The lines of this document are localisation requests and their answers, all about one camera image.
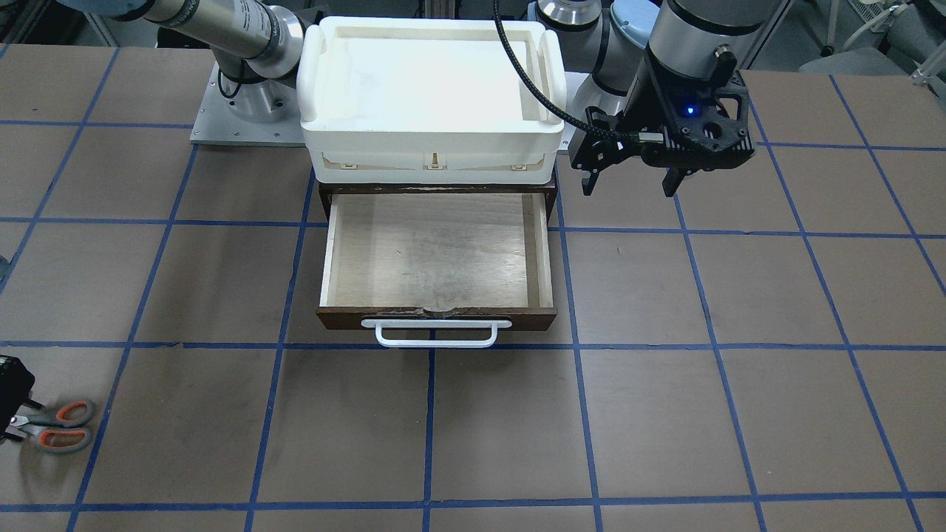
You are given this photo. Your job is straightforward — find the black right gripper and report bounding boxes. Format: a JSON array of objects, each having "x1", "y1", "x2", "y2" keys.
[{"x1": 1, "y1": 355, "x2": 44, "y2": 443}]

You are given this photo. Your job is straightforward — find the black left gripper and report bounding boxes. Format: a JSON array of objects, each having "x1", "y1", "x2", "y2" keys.
[{"x1": 570, "y1": 66, "x2": 755, "y2": 198}]

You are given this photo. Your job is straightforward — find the grey orange scissors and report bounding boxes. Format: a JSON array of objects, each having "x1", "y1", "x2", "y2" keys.
[{"x1": 10, "y1": 400, "x2": 97, "y2": 454}]

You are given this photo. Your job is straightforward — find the wooden drawer with white handle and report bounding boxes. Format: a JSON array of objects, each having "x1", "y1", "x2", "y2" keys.
[{"x1": 316, "y1": 191, "x2": 558, "y2": 348}]

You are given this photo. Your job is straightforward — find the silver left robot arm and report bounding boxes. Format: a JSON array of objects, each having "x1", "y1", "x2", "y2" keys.
[{"x1": 527, "y1": 1, "x2": 777, "y2": 197}]

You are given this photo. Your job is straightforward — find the white plastic lidded container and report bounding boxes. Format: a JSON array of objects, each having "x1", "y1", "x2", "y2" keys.
[{"x1": 296, "y1": 16, "x2": 565, "y2": 185}]

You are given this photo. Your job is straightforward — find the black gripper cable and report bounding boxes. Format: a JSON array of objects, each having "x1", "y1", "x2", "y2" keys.
[{"x1": 493, "y1": 0, "x2": 629, "y2": 141}]

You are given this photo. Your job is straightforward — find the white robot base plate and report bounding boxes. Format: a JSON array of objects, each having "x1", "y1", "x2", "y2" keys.
[{"x1": 190, "y1": 64, "x2": 304, "y2": 147}]

